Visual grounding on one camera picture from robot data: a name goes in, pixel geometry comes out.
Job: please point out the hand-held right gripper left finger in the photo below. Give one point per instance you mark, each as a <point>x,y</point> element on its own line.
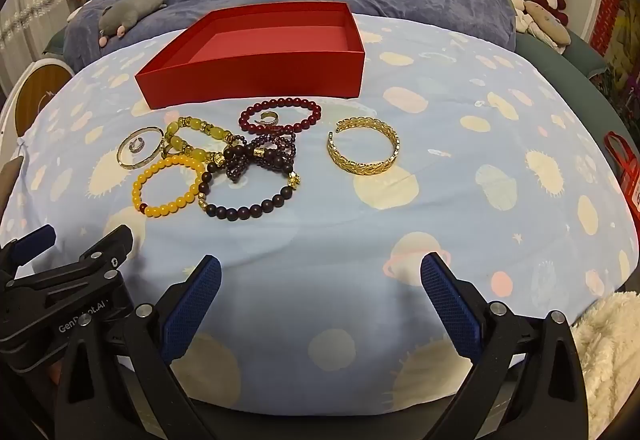
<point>192,307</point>

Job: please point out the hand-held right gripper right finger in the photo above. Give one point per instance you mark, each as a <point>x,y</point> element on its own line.
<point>450,307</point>

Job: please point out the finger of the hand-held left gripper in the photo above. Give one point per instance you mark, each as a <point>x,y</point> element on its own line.
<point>110,250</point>
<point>37,237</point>

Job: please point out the thin gold bangle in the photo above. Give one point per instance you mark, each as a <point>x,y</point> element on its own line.
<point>131,165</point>

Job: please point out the gold woven bangle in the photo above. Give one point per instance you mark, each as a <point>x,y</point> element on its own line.
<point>365,168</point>

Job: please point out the red cardboard box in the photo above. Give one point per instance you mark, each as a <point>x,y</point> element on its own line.
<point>250,75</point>

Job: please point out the planet print bed sheet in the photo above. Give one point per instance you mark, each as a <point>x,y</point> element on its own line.
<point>350,220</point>

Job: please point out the round white brown-faced device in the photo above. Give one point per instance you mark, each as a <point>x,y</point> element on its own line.
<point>40,90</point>

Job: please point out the white fluffy blanket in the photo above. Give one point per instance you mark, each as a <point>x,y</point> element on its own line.
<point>610,345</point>

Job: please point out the white lace curtain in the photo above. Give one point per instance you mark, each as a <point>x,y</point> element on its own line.
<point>25,20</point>

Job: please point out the red shopping bag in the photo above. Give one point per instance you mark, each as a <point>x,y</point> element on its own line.
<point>625,165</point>

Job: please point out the grey plush toy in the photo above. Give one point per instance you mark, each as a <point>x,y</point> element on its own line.
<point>130,7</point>

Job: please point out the pink orchid plant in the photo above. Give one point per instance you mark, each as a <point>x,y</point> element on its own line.
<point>625,95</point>

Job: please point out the small white plush toy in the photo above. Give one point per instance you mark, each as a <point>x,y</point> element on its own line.
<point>520,20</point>

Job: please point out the cookie plush toy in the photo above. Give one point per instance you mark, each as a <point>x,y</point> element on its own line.
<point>547,22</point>

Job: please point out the yellow flower painting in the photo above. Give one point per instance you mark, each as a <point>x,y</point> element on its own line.
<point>627,30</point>

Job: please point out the green bed frame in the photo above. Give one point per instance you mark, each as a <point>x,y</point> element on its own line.
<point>565,70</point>

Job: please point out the red wall hanging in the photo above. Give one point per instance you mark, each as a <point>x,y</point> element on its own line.
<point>607,5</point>

